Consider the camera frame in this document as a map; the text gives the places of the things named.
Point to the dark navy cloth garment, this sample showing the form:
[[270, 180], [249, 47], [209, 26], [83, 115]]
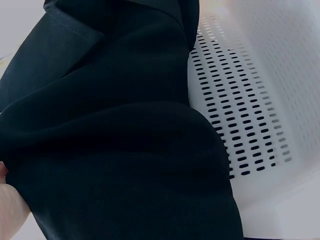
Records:
[[112, 130]]

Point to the white perforated plastic basket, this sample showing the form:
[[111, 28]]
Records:
[[262, 190]]

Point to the person's left fingers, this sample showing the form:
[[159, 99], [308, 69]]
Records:
[[2, 172]]

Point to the person's left hand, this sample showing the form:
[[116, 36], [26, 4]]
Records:
[[11, 210]]

